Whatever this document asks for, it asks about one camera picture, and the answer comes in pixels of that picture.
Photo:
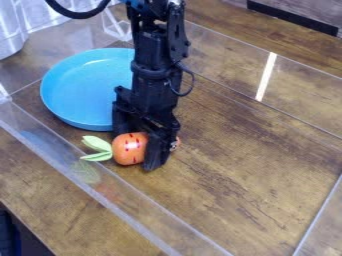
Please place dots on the dark baseboard strip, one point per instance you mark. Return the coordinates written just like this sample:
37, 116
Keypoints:
292, 18

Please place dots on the blue round plastic tray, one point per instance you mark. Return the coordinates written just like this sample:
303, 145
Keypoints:
76, 88

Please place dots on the orange toy carrot green leaves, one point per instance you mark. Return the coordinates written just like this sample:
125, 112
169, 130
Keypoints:
125, 149

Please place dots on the clear acrylic enclosure panel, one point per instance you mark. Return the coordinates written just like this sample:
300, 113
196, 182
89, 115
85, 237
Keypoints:
175, 237

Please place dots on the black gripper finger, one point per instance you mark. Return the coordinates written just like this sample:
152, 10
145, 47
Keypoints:
163, 142
124, 122

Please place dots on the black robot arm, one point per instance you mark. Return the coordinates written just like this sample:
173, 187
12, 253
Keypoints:
160, 42

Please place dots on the white grey patterned curtain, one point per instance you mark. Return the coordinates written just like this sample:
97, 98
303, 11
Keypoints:
24, 17

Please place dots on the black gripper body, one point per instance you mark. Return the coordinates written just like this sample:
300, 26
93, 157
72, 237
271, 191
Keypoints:
152, 96

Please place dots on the clear acrylic triangular bracket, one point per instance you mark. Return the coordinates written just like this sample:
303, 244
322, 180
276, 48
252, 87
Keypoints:
115, 22

